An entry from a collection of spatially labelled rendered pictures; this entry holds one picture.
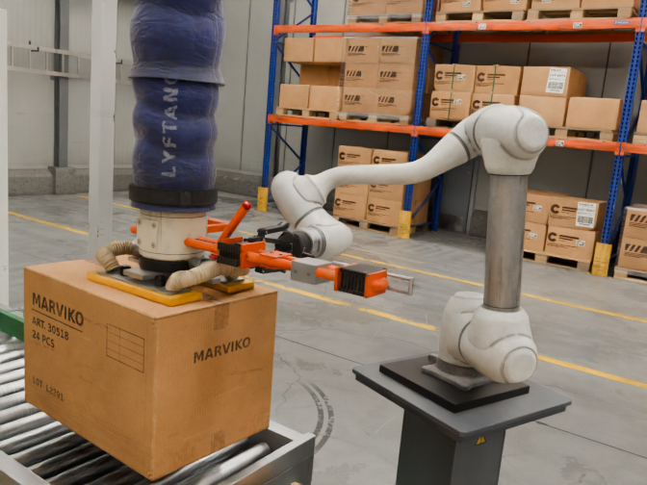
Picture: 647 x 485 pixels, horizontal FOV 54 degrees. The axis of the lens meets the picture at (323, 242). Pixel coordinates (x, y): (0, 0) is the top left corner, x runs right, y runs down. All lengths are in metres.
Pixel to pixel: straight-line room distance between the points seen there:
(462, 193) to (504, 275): 8.54
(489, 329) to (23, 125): 10.08
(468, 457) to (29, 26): 10.23
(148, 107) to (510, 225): 0.98
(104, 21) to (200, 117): 3.12
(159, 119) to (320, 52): 8.71
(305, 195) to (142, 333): 0.60
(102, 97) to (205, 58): 3.09
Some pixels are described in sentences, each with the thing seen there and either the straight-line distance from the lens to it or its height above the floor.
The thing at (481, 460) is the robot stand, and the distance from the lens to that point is 2.17.
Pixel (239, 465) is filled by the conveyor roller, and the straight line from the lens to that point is 1.97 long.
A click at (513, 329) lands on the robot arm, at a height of 1.02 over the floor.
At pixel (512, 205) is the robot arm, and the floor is 1.36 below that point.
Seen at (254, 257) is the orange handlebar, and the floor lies 1.21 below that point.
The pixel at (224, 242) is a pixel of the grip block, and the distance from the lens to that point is 1.52.
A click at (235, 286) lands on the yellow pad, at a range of 1.68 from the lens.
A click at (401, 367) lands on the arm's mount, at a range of 2.12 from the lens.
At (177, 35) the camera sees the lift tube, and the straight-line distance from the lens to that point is 1.60.
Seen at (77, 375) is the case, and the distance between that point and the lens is 1.80.
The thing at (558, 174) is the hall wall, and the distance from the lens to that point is 9.89.
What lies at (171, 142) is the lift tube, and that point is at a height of 1.45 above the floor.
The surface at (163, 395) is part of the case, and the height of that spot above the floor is 0.88.
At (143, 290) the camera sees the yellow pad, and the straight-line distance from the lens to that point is 1.62.
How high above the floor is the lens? 1.53
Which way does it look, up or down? 11 degrees down
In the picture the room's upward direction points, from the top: 5 degrees clockwise
